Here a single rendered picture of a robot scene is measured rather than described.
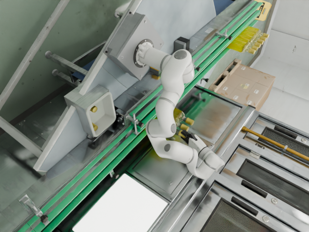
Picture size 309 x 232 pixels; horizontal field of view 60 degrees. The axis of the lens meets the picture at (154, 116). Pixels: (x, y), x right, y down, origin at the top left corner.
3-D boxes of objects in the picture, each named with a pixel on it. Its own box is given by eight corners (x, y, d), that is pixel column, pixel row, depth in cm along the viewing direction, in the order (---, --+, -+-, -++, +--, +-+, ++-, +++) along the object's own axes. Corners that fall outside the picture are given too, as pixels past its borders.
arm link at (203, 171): (187, 142, 131) (215, 154, 142) (173, 163, 134) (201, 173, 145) (196, 153, 124) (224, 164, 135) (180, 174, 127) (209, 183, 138)
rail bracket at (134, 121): (125, 129, 158) (141, 139, 153) (122, 109, 146) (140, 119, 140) (128, 126, 160) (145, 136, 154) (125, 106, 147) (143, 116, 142)
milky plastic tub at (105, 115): (83, 131, 149) (94, 139, 145) (73, 102, 132) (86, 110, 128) (105, 113, 158) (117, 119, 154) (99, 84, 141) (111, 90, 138)
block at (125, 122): (116, 122, 160) (125, 127, 157) (114, 111, 153) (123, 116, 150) (120, 118, 162) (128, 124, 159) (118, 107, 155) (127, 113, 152)
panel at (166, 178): (69, 231, 138) (117, 277, 123) (67, 229, 136) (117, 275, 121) (170, 124, 185) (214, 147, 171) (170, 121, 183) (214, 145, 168)
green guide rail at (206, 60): (130, 123, 160) (140, 130, 156) (130, 122, 159) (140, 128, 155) (252, 9, 252) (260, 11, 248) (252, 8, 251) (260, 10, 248)
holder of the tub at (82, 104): (85, 137, 153) (95, 143, 149) (73, 102, 133) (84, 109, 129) (106, 118, 162) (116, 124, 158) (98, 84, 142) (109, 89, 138)
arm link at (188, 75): (163, 77, 138) (188, 89, 130) (157, 60, 127) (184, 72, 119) (174, 64, 141) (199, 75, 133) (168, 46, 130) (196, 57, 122)
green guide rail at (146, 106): (128, 115, 154) (140, 121, 151) (128, 113, 153) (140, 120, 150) (254, 1, 246) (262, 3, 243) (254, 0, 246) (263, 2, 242)
